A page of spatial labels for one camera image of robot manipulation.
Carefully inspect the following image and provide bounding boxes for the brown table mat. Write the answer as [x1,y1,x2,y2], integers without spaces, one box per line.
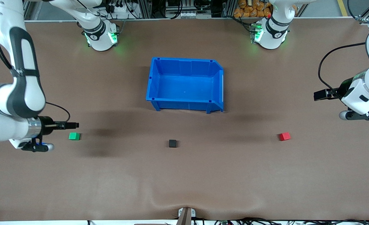
[0,17,369,221]

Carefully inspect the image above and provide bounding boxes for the orange packet pile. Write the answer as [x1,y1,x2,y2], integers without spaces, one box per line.
[234,0,272,18]

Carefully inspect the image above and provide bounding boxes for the blue plastic storage bin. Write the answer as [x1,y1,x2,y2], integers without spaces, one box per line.
[146,57,224,114]

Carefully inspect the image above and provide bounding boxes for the white power strip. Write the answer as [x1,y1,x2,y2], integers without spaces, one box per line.
[113,3,132,13]

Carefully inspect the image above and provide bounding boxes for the metal table edge clamp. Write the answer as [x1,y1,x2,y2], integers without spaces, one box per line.
[177,207,196,225]

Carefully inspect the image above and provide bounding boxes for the white connector strip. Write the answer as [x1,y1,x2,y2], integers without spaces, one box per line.
[178,11,211,18]

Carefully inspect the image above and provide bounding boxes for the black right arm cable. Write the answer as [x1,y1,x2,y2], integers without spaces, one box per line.
[0,0,71,123]

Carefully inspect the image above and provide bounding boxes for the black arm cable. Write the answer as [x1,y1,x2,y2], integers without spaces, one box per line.
[318,42,367,96]
[0,0,71,123]

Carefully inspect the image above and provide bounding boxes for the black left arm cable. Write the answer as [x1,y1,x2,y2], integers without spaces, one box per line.
[318,42,367,96]

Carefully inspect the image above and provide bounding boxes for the black cable bundle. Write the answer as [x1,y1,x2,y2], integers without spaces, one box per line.
[214,218,369,225]

